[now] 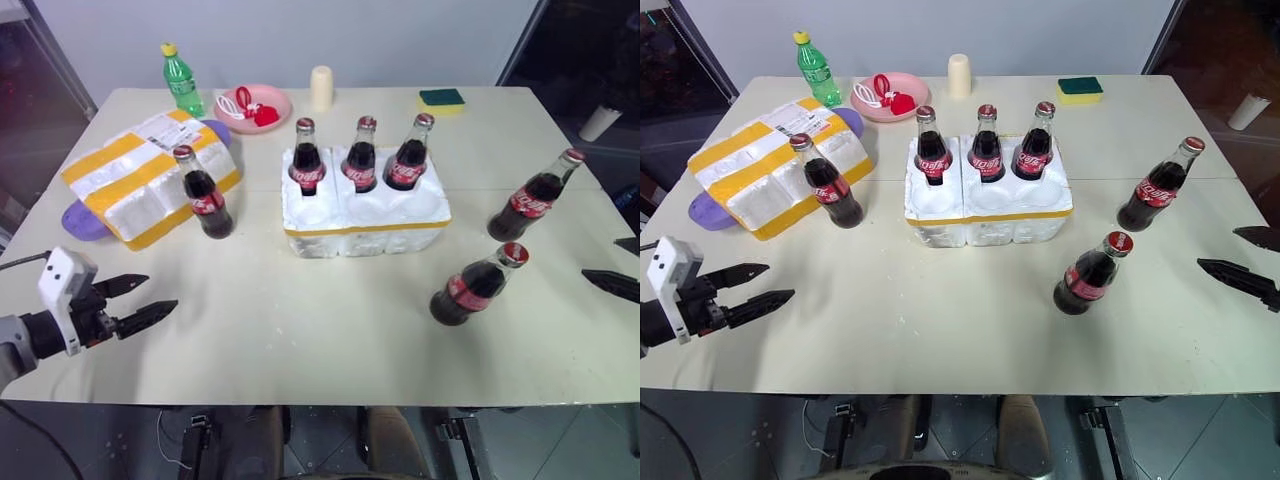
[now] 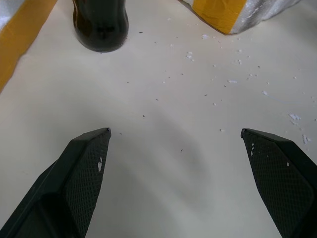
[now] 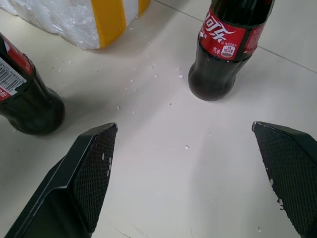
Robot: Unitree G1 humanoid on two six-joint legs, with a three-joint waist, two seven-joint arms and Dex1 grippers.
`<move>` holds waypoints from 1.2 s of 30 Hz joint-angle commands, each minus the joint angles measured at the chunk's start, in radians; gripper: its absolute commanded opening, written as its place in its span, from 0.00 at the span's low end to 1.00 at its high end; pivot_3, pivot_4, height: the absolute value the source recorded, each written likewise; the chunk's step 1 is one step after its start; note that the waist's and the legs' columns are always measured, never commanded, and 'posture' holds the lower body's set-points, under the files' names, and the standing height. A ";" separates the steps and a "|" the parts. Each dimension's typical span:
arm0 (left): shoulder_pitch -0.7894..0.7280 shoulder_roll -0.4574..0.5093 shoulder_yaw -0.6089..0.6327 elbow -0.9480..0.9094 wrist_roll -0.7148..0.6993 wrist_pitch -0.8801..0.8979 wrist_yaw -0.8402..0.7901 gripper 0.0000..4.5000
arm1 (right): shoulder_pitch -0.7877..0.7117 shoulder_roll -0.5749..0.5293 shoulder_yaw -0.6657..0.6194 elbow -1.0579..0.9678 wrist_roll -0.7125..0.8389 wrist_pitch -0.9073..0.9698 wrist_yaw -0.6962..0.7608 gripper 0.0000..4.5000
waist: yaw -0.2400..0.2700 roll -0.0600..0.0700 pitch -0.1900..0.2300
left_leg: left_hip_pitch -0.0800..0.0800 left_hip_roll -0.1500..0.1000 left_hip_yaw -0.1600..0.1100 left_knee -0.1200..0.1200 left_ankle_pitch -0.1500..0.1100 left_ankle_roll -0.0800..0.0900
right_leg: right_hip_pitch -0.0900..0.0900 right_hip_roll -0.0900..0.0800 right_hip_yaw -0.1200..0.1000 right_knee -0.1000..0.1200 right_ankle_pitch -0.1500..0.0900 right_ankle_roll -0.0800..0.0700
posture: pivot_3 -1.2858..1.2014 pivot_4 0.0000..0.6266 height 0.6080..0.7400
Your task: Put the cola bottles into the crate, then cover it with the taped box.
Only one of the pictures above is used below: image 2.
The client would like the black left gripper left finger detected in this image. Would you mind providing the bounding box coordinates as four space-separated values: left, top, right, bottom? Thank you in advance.
0 127 112 238

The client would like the yellow tape strip on edge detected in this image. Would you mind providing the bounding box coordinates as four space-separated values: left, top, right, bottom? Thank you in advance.
0 0 58 94

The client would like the dark cola bottle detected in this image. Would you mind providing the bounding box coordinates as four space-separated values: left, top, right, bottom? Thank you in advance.
72 0 129 53

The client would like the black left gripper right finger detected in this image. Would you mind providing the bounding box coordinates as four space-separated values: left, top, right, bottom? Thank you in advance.
240 128 317 238

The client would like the styrofoam block with yellow tape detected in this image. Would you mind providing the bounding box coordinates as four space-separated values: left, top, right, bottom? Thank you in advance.
178 0 291 35

